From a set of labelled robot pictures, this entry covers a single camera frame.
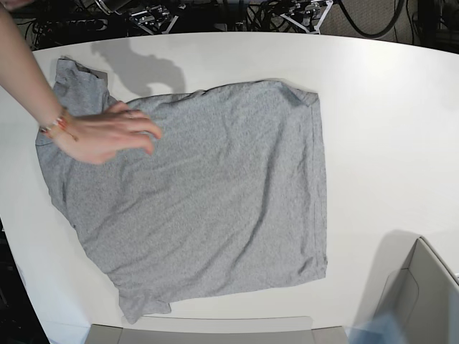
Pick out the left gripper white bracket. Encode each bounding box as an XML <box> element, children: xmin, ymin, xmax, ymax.
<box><xmin>280</xmin><ymin>0</ymin><xmax>333</xmax><ymax>34</ymax></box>

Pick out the grey T-shirt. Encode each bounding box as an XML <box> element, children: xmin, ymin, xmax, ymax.
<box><xmin>36</xmin><ymin>80</ymin><xmax>327</xmax><ymax>323</ymax></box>

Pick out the beaded wrist bracelet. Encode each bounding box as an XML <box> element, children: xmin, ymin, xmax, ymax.
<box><xmin>38</xmin><ymin>106</ymin><xmax>79</xmax><ymax>141</ymax></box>

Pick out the person's bare forearm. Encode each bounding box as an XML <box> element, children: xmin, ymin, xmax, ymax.
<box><xmin>1</xmin><ymin>6</ymin><xmax>65</xmax><ymax>135</ymax></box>

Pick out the thick black hose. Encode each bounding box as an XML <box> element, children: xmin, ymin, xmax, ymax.
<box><xmin>339</xmin><ymin>0</ymin><xmax>402</xmax><ymax>38</ymax></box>

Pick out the grey tray bottom edge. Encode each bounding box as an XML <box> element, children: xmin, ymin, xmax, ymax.
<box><xmin>85</xmin><ymin>316</ymin><xmax>349</xmax><ymax>343</ymax></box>

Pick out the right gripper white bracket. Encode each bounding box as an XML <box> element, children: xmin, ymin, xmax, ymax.
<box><xmin>129</xmin><ymin>5</ymin><xmax>179</xmax><ymax>35</ymax></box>

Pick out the blue object bottom right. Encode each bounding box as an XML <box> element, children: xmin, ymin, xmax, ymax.
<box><xmin>346</xmin><ymin>312</ymin><xmax>406</xmax><ymax>344</ymax></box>

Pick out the black cable bundle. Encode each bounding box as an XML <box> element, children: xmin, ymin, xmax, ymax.
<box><xmin>235</xmin><ymin>0</ymin><xmax>309</xmax><ymax>34</ymax></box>

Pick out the person's bare hand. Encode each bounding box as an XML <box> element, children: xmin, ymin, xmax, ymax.
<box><xmin>52</xmin><ymin>102</ymin><xmax>162</xmax><ymax>164</ymax></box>

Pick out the grey bin right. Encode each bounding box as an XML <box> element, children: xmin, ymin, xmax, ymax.
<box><xmin>374</xmin><ymin>237</ymin><xmax>458</xmax><ymax>343</ymax></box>

